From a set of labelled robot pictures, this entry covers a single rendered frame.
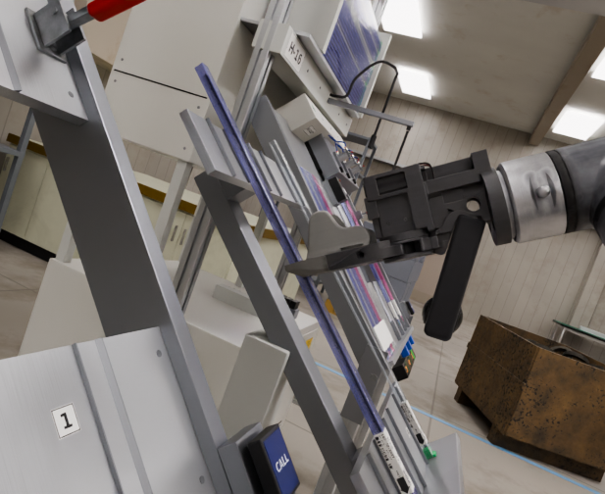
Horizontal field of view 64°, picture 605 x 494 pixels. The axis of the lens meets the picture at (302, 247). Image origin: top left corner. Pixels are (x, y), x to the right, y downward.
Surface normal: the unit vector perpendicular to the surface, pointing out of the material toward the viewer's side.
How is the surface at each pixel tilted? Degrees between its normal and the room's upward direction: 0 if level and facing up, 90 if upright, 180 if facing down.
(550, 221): 124
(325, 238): 90
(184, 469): 47
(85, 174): 90
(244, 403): 90
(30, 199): 90
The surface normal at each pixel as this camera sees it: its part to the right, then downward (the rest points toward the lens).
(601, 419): 0.00, 0.07
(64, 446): 0.89, -0.39
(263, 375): -0.28, -0.04
